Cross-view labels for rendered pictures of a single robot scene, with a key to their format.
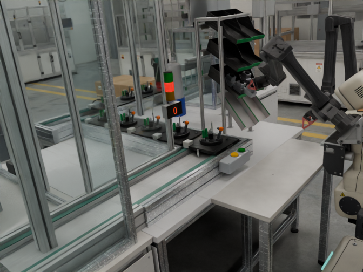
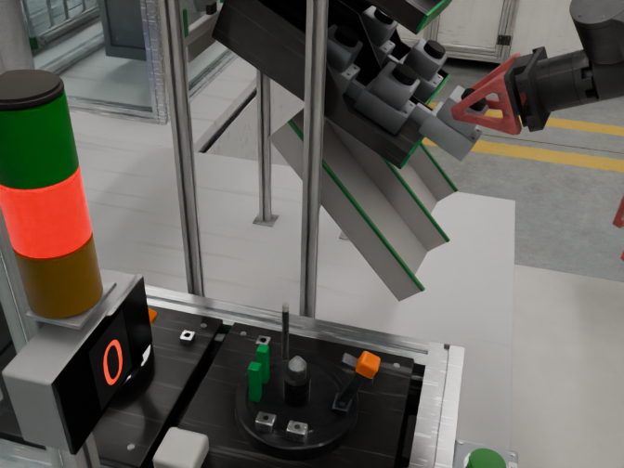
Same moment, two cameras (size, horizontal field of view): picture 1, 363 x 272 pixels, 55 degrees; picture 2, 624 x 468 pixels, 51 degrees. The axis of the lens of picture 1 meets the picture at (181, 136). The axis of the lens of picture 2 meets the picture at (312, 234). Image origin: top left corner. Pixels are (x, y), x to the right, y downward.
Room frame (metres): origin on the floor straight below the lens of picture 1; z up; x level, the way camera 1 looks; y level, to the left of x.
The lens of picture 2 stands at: (1.48, 0.06, 1.56)
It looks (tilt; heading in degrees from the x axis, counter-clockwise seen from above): 34 degrees down; 332
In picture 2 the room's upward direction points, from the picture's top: 2 degrees clockwise
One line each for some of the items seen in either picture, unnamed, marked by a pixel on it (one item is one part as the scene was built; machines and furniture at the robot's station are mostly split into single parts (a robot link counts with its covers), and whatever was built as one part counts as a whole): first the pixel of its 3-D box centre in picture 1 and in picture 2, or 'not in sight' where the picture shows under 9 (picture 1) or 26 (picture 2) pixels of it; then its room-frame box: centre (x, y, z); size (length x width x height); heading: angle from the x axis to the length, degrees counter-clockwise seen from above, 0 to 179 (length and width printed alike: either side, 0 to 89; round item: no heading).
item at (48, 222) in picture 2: (169, 86); (45, 204); (1.87, 0.04, 1.33); 0.05 x 0.05 x 0.05
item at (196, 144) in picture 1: (211, 143); (296, 414); (1.93, -0.17, 0.96); 0.24 x 0.24 x 0.02; 48
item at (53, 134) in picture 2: (168, 77); (28, 133); (1.87, 0.04, 1.38); 0.05 x 0.05 x 0.05
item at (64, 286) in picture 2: (169, 95); (59, 267); (1.87, 0.04, 1.28); 0.05 x 0.05 x 0.05
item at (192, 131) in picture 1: (177, 128); (88, 337); (2.11, 0.02, 1.01); 0.24 x 0.24 x 0.13; 48
